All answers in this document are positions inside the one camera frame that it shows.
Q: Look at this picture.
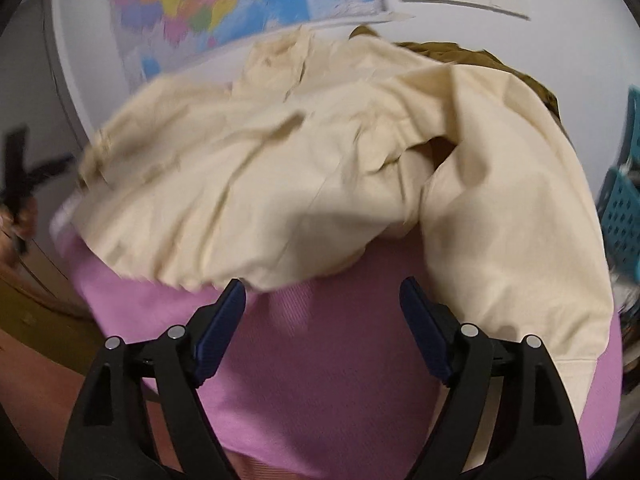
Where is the olive green garment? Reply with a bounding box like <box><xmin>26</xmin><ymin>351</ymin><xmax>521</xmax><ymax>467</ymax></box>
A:
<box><xmin>347</xmin><ymin>25</ymin><xmax>561</xmax><ymax>121</ymax></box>

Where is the colourful wall map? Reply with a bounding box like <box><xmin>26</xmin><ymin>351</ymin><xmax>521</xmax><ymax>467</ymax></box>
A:
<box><xmin>105</xmin><ymin>0</ymin><xmax>416</xmax><ymax>93</ymax></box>

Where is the cream jacket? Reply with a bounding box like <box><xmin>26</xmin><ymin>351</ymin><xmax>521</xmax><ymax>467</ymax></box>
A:
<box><xmin>72</xmin><ymin>25</ymin><xmax>616</xmax><ymax>413</ymax></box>

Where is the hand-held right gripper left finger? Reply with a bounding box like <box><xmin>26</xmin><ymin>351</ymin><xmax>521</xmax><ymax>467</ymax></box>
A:
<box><xmin>67</xmin><ymin>279</ymin><xmax>247</xmax><ymax>480</ymax></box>

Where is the blue plastic basket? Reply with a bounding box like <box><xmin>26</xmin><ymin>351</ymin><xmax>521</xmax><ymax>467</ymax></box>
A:
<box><xmin>597</xmin><ymin>165</ymin><xmax>640</xmax><ymax>281</ymax></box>

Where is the pink blanket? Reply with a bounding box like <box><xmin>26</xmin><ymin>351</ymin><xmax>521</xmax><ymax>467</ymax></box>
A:
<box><xmin>52</xmin><ymin>205</ymin><xmax>626</xmax><ymax>480</ymax></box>

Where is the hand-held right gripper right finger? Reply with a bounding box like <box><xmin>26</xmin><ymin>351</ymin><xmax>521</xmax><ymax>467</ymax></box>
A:
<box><xmin>400</xmin><ymin>276</ymin><xmax>587</xmax><ymax>480</ymax></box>

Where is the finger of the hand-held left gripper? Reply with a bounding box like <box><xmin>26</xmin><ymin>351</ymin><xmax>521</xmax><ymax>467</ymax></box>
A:
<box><xmin>27</xmin><ymin>156</ymin><xmax>77</xmax><ymax>182</ymax></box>

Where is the grey door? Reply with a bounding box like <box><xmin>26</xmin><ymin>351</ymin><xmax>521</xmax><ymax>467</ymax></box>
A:
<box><xmin>0</xmin><ymin>0</ymin><xmax>93</xmax><ymax>311</ymax></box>

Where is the person's left hand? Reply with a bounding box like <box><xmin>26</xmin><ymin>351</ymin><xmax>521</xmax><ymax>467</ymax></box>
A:
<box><xmin>0</xmin><ymin>199</ymin><xmax>40</xmax><ymax>267</ymax></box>

